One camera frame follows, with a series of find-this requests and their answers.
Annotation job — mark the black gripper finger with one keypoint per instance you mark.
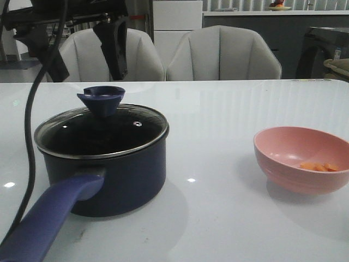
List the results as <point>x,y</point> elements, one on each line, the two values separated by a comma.
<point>37,41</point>
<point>113,38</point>

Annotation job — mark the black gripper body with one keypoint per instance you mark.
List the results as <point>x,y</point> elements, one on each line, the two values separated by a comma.
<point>44,12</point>

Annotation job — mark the glass lid blue knob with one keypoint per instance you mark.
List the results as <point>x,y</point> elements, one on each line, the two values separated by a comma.
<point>103,128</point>

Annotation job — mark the pink bowl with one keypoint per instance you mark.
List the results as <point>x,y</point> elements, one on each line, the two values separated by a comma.
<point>280,151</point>

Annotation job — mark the orange ham slices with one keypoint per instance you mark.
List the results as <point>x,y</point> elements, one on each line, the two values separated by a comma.
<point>322,167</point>

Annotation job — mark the left grey chair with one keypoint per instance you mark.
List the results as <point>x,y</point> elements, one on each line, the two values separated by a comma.
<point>85,62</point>

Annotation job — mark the grey chair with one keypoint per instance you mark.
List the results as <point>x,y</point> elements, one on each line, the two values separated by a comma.
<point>85,62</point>
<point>223,53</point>

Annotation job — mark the white cabinet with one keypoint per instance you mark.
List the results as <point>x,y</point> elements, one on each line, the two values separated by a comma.
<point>172,20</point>

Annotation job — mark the right grey chair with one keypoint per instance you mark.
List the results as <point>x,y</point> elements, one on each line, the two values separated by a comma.
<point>223,53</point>

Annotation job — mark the dark blue saucepan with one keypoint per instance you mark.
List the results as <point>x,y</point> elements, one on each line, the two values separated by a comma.
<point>90,188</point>

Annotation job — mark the fruit plate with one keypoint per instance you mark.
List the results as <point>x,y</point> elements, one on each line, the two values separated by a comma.
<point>278,5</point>

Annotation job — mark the grey counter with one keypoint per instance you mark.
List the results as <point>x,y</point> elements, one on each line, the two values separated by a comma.
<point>283,31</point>

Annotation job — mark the dark appliance right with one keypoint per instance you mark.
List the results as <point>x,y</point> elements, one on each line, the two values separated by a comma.
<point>320,44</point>

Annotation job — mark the beige cushion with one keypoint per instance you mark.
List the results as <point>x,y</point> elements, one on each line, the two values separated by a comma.
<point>336,69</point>

